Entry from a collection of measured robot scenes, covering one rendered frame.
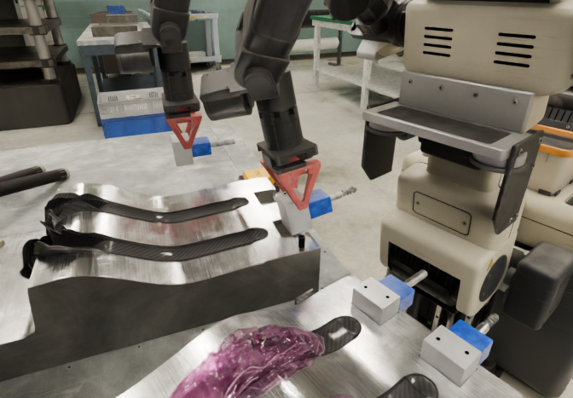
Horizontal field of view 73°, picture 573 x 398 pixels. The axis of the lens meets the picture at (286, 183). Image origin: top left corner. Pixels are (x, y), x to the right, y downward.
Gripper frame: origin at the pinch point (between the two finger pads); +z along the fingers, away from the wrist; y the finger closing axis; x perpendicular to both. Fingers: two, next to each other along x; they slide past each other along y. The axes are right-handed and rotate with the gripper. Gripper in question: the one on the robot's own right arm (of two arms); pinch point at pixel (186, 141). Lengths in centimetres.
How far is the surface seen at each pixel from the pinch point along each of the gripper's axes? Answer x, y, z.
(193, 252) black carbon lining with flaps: -3.4, 29.1, 7.0
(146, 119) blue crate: -12, -278, 80
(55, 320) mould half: -21.0, 36.7, 7.0
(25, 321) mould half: -25.2, 33.9, 8.4
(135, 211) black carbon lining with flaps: -11.1, 17.7, 4.6
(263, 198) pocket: 11.8, 15.7, 7.9
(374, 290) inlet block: 18.0, 45.9, 6.9
